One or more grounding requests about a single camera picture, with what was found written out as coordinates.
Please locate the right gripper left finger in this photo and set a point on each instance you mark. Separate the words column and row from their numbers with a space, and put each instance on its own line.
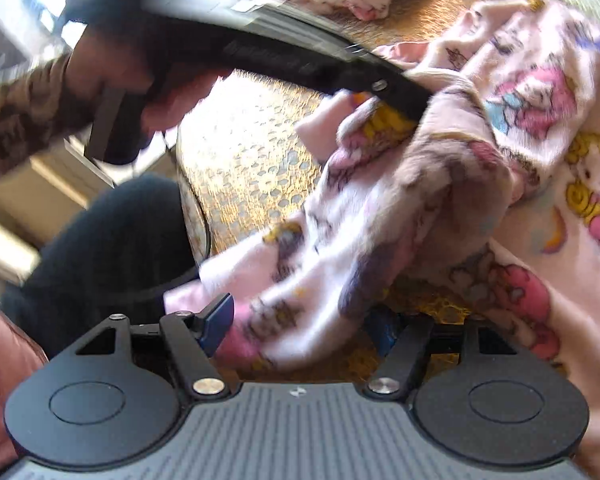
column 192, row 339

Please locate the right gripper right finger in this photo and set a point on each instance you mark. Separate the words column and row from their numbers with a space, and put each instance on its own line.
column 402, row 344

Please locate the pink cartoon fleece garment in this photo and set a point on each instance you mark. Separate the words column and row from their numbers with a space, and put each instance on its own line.
column 494, row 193

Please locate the left patterned sleeve forearm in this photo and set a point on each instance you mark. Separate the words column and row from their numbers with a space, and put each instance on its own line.
column 36, row 110

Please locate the person left hand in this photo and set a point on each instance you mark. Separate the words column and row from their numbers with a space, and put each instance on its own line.
column 100, row 60

